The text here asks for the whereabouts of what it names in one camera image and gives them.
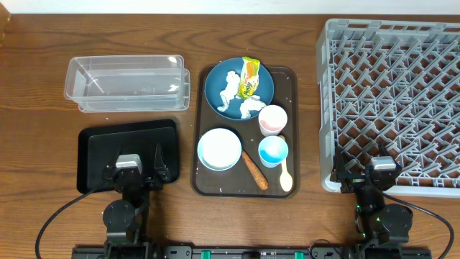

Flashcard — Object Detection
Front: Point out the cream plastic spoon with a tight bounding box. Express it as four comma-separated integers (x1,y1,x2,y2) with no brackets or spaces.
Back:
279,135,293,192

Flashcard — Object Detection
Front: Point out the light blue cup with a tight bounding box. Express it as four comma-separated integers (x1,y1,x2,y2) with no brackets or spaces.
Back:
258,136,289,168

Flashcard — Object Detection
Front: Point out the pink white cup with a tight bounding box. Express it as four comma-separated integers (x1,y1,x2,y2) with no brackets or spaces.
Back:
258,105,288,137

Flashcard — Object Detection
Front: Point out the dark blue plate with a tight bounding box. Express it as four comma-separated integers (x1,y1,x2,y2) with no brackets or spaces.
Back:
204,58,275,121

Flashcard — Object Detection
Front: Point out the white tissue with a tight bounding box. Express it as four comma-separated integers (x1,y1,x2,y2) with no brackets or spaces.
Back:
239,95,266,119
217,71,240,112

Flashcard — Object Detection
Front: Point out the yellow green snack wrapper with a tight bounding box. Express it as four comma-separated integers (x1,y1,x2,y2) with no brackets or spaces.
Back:
237,57,260,99

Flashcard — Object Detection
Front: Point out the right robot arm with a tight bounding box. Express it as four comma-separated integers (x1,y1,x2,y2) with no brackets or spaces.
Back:
331,145,413,258

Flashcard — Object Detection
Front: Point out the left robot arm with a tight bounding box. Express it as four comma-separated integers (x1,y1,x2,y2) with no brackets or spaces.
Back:
101,145,171,259

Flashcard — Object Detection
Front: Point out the black waste bin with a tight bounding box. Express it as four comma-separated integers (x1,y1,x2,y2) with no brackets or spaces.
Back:
76,119,180,194

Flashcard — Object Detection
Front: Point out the grey dishwasher rack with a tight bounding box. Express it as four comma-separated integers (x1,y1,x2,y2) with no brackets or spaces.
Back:
316,19,459,198

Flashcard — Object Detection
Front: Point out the clear plastic waste bin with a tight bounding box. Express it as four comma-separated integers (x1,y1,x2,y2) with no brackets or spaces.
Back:
64,55,190,113

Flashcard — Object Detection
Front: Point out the light blue rice bowl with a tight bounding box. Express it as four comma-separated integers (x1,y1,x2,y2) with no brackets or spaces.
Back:
197,128,242,171

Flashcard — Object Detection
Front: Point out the dark brown serving tray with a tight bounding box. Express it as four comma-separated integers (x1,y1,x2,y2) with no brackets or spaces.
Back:
190,66,300,199

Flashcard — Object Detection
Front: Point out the orange carrot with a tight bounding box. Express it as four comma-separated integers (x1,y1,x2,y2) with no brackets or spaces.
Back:
241,150,269,191

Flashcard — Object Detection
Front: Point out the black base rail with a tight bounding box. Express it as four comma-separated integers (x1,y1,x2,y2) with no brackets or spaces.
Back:
70,245,432,259

